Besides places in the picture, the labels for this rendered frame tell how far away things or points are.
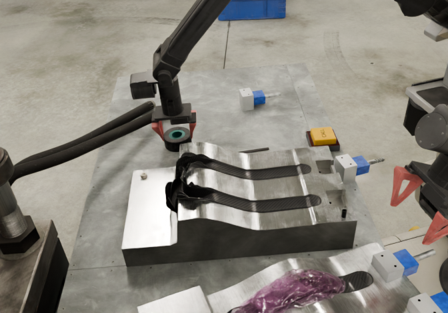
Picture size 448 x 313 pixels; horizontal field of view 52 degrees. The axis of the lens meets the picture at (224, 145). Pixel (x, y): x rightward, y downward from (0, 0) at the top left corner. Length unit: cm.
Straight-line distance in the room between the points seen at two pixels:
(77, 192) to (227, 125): 130
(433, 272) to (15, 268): 130
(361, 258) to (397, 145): 181
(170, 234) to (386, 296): 45
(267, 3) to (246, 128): 289
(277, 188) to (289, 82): 65
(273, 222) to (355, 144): 176
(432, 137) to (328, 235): 37
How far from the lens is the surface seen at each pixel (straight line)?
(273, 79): 167
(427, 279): 176
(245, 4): 423
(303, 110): 150
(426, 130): 77
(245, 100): 148
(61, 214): 246
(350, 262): 99
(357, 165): 123
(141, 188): 116
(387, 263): 97
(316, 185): 109
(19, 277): 116
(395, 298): 96
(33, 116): 329
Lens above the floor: 162
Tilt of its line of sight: 37 degrees down
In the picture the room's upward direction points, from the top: 4 degrees counter-clockwise
